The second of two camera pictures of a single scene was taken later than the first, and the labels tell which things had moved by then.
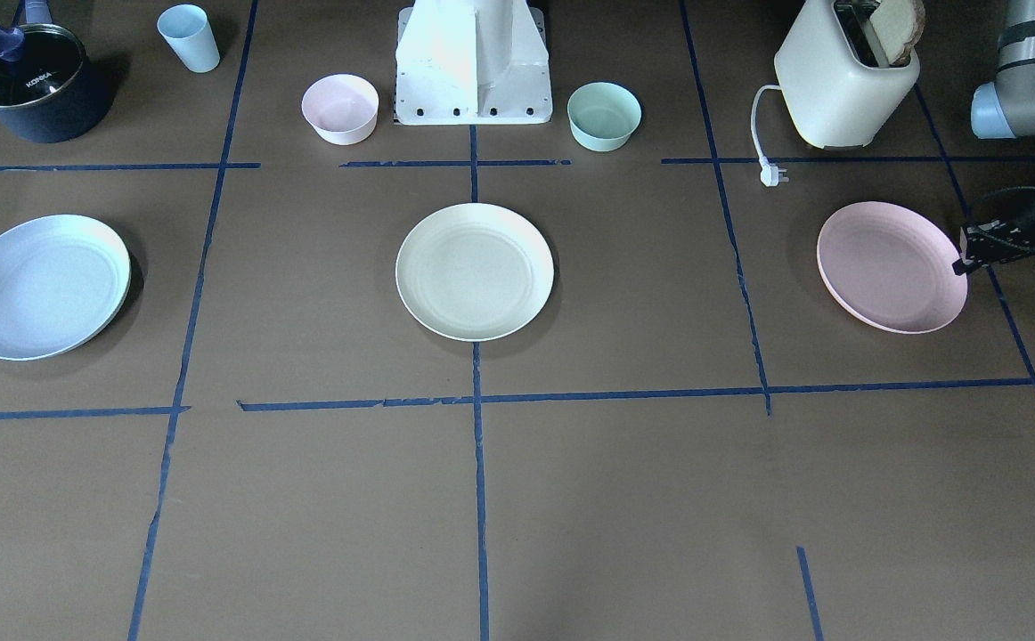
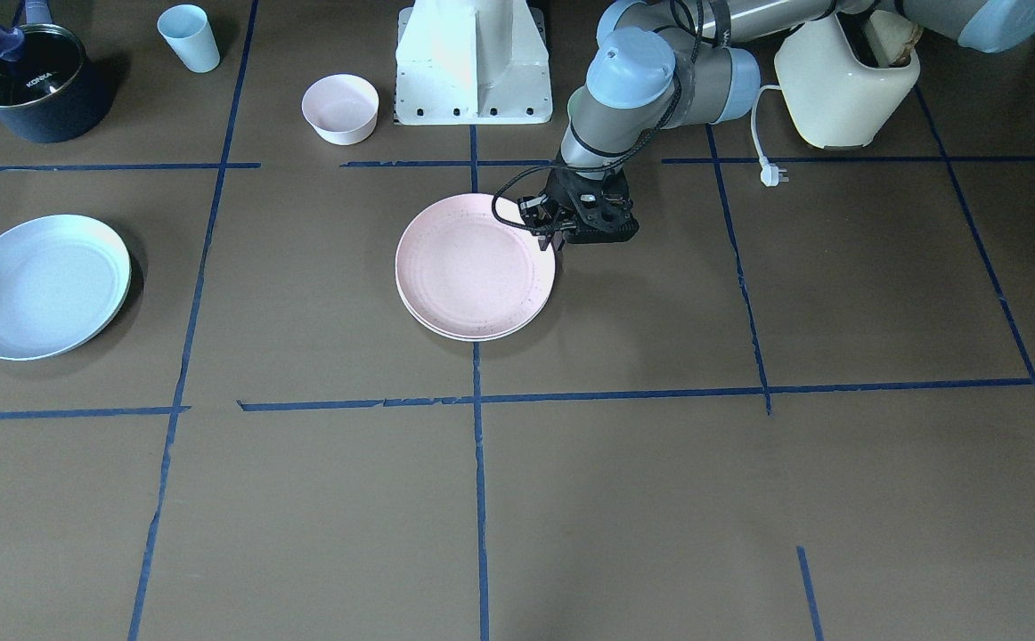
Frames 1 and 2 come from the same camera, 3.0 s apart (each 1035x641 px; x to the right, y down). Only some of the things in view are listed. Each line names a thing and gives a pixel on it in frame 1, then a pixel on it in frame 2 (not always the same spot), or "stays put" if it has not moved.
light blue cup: [187, 29] stays put
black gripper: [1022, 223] -> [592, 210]
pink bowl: [341, 109] stays put
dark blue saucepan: [52, 93] stays put
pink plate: [891, 266] -> [462, 272]
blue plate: [42, 288] stays put
